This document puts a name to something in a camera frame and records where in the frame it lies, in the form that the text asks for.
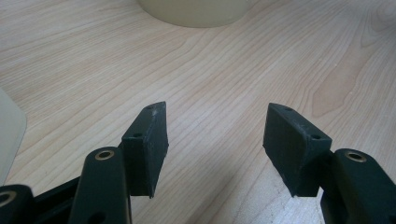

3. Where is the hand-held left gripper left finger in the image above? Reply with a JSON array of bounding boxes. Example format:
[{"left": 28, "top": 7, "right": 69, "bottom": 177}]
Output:
[{"left": 120, "top": 101, "right": 170, "bottom": 199}]

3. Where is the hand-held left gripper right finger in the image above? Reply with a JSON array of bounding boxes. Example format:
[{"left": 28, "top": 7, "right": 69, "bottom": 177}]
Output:
[{"left": 262, "top": 102, "right": 333, "bottom": 198}]

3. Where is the empty cream square container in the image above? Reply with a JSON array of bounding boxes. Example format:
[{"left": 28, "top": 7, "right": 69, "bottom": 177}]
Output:
[{"left": 0, "top": 88, "right": 28, "bottom": 187}]

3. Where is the cream container with glass rim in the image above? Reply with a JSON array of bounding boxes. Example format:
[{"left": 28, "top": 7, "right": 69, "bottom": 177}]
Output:
[{"left": 135, "top": 0, "right": 250, "bottom": 29}]

